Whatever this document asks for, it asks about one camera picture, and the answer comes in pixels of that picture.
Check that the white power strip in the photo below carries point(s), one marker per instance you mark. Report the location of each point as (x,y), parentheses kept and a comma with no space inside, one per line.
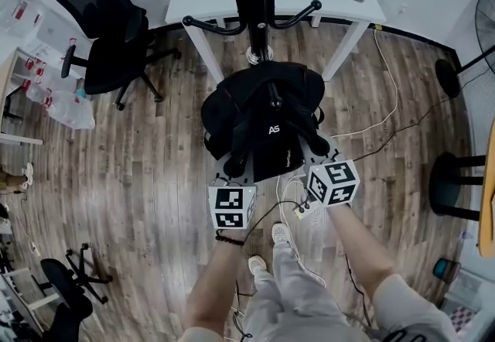
(35,248)

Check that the black mesh office chair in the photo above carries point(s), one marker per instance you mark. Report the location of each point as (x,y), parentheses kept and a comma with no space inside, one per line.
(100,15)

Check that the person's grey trousers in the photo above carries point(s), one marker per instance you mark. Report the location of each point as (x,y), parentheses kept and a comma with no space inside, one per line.
(294,301)

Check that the black armless swivel chair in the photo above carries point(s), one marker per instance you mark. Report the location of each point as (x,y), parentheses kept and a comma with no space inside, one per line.
(65,286)

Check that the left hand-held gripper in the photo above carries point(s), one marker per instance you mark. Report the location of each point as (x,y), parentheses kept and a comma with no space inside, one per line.
(228,205)

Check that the round yellow table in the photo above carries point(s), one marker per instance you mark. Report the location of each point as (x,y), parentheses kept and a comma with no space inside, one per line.
(488,209)

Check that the person's shoe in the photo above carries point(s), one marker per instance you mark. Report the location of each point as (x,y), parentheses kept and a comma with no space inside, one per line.
(257,265)
(280,233)

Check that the small wooden table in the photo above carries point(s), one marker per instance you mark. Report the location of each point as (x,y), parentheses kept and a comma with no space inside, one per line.
(7,77)

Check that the person's grey shirt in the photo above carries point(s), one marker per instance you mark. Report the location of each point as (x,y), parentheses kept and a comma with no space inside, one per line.
(410,309)

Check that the person's left forearm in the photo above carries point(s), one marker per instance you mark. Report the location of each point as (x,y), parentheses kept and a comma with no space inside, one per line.
(212,286)

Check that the person's right forearm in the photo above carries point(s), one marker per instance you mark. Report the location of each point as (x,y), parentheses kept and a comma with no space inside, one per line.
(359,243)

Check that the person's left shoe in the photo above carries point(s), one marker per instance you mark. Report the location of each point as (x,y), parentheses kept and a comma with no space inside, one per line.
(257,265)

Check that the checkered cloth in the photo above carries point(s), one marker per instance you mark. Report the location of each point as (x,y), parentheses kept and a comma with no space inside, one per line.
(464,319)

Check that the black standing fan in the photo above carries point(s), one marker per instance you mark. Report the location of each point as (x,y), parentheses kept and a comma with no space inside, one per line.
(487,23)

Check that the blue and black device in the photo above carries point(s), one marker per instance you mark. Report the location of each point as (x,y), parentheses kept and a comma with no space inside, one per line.
(445,271)

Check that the person's right shoe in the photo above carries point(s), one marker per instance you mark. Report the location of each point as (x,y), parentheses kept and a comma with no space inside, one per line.
(280,233)

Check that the black backpack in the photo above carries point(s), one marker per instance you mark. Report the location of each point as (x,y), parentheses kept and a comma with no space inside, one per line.
(247,112)

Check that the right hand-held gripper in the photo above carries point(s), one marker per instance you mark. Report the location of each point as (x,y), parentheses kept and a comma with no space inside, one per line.
(332,182)

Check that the pile of clear water bottles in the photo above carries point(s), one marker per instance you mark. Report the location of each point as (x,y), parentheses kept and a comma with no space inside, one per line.
(65,108)

